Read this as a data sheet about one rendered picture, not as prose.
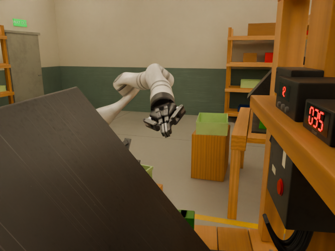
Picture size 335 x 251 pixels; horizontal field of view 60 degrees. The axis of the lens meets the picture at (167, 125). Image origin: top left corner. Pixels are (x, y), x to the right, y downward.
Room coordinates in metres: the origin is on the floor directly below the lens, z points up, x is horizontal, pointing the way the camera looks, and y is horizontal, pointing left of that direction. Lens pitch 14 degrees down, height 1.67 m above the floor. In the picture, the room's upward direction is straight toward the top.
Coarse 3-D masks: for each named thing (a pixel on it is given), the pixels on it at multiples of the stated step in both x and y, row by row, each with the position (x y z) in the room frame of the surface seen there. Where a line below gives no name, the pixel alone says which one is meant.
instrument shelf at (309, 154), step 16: (256, 96) 0.86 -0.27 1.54; (272, 96) 0.86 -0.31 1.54; (256, 112) 0.77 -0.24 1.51; (272, 112) 0.63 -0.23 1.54; (272, 128) 0.57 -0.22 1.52; (288, 128) 0.49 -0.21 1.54; (304, 128) 0.49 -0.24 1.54; (288, 144) 0.46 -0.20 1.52; (304, 144) 0.40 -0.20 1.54; (320, 144) 0.40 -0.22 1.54; (304, 160) 0.38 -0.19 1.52; (320, 160) 0.33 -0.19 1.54; (304, 176) 0.37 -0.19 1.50; (320, 176) 0.32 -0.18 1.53; (320, 192) 0.31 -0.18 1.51
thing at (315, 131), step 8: (312, 104) 0.47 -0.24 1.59; (320, 104) 0.45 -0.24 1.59; (328, 104) 0.45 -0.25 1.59; (312, 112) 0.46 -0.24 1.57; (320, 112) 0.43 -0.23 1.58; (328, 112) 0.40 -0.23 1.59; (304, 120) 0.50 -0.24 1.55; (328, 120) 0.40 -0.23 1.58; (312, 128) 0.45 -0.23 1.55; (320, 128) 0.42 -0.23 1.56; (328, 128) 0.40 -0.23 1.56; (320, 136) 0.42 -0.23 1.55; (328, 136) 0.39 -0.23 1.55; (328, 144) 0.39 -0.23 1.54
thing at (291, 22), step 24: (288, 0) 1.08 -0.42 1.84; (312, 0) 0.78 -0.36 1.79; (288, 24) 1.08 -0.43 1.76; (312, 24) 0.76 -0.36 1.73; (288, 48) 1.08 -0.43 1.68; (312, 48) 0.74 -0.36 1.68; (264, 168) 1.14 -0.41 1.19; (264, 192) 1.10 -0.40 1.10; (264, 240) 1.08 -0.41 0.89; (312, 240) 0.65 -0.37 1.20
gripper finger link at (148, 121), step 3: (144, 120) 0.80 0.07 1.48; (147, 120) 0.80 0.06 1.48; (150, 120) 0.79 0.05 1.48; (147, 123) 0.79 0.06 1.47; (150, 123) 0.78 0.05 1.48; (153, 123) 0.77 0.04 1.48; (156, 123) 0.77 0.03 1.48; (147, 126) 0.81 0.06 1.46; (150, 126) 0.79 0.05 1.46; (153, 126) 0.79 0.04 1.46; (153, 129) 0.79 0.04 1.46; (159, 129) 0.77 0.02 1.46
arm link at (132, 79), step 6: (126, 72) 1.27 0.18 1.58; (120, 78) 1.24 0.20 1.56; (126, 78) 1.20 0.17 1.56; (132, 78) 1.15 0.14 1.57; (138, 78) 1.10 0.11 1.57; (114, 84) 1.27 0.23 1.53; (120, 84) 1.23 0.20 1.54; (126, 84) 1.19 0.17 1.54; (132, 84) 1.15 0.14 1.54; (138, 84) 1.11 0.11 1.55
